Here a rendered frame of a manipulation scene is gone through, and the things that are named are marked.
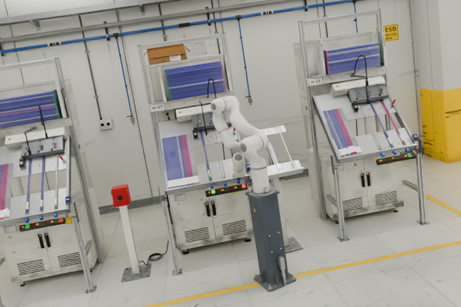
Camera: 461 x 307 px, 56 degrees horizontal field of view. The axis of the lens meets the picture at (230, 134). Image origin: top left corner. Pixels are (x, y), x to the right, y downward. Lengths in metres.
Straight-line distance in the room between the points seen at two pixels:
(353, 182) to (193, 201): 1.47
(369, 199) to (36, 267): 3.04
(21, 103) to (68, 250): 1.32
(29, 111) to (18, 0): 1.94
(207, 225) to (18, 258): 1.64
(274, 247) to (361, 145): 1.21
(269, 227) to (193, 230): 1.01
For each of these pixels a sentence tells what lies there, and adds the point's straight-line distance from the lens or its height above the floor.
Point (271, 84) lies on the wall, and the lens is 5.47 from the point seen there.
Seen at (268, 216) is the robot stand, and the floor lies 0.54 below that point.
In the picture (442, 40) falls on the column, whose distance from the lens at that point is 5.73.
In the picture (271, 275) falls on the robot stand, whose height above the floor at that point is 0.09.
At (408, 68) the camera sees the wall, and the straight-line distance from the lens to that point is 6.12.
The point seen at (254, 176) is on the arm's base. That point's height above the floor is 0.84.
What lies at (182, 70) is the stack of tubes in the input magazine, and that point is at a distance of 3.82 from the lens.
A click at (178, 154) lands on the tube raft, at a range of 3.68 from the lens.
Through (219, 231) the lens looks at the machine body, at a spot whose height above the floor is 0.16.
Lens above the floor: 1.71
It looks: 10 degrees down
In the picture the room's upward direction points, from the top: 9 degrees counter-clockwise
